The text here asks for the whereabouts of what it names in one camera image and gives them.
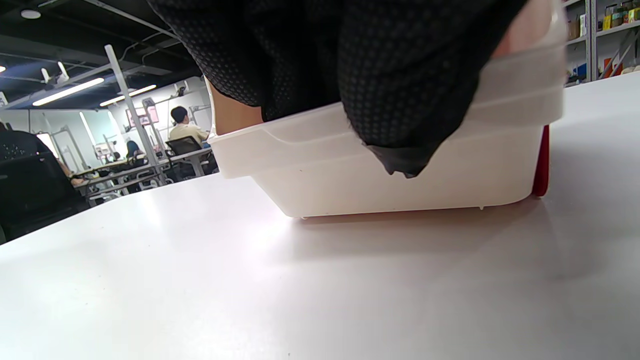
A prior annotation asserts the person's left hand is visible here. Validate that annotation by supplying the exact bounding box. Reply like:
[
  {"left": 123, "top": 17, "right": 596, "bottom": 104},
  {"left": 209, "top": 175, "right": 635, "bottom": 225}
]
[{"left": 147, "top": 0, "right": 558, "bottom": 179}]

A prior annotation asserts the row of shelf goods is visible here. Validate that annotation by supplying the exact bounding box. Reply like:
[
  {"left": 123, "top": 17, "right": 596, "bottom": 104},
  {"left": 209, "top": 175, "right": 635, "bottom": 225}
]
[{"left": 567, "top": 0, "right": 640, "bottom": 81}]

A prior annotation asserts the long ceiling light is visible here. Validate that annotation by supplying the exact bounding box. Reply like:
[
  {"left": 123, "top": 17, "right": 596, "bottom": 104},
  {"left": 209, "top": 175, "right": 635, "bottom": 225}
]
[
  {"left": 99, "top": 84, "right": 157, "bottom": 107},
  {"left": 32, "top": 77, "right": 106, "bottom": 107}
]

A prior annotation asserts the small pink screen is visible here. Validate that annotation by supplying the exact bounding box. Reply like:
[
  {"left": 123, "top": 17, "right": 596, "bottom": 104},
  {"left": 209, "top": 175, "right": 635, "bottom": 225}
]
[{"left": 125, "top": 106, "right": 160, "bottom": 127}]

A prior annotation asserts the cream tea bag box drawer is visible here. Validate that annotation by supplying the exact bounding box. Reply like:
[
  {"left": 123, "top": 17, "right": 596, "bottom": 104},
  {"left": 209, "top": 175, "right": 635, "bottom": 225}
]
[{"left": 207, "top": 20, "right": 568, "bottom": 219}]

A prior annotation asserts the metal storage shelf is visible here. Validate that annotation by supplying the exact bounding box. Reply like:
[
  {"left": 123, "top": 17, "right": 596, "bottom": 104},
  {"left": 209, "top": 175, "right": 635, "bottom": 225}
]
[{"left": 562, "top": 0, "right": 640, "bottom": 88}]

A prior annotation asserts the black office chair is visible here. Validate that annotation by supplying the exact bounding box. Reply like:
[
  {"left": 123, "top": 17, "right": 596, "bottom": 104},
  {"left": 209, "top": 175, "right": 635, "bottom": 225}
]
[{"left": 165, "top": 136, "right": 219, "bottom": 181}]

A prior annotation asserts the white metal post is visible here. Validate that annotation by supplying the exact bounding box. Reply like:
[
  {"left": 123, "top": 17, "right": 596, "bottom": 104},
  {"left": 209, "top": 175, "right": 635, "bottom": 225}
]
[{"left": 104, "top": 44, "right": 169, "bottom": 186}]

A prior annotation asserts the red tea bag box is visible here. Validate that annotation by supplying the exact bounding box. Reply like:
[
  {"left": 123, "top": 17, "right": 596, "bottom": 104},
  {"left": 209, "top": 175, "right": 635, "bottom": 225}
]
[{"left": 531, "top": 125, "right": 551, "bottom": 197}]

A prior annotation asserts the white desk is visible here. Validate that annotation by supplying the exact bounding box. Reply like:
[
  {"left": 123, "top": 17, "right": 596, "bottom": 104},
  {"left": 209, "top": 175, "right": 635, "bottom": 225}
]
[{"left": 75, "top": 147, "right": 216, "bottom": 207}]

